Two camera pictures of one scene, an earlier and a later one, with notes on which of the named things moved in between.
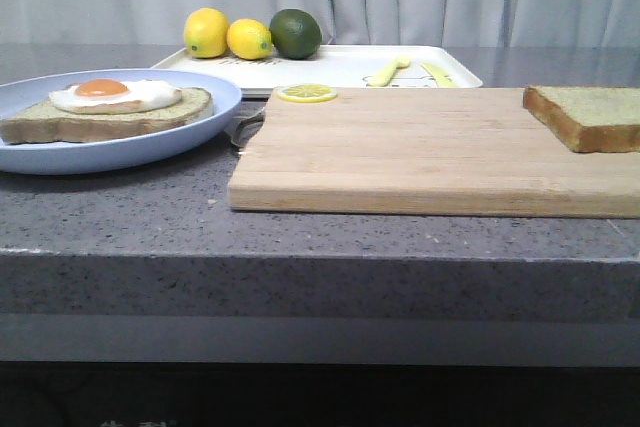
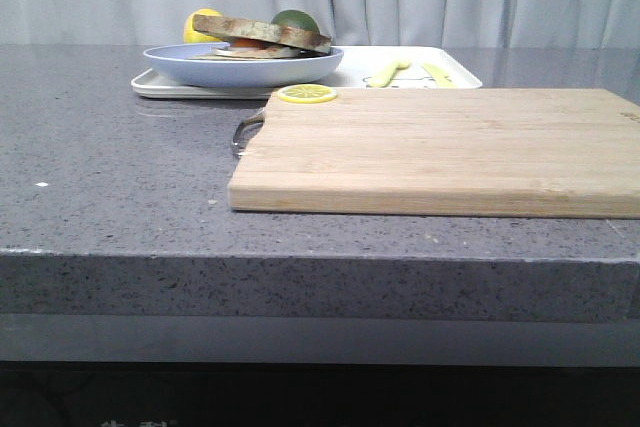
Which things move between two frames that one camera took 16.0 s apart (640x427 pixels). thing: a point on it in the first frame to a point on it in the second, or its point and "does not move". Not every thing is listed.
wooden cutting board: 459,151 does not move
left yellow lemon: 206,33 does not move
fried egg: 98,96 to 256,48
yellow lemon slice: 307,93 does not move
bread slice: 586,118 to 297,38
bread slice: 98,107 to 248,54
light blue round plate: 103,156 to 172,63
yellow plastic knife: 442,78 does not move
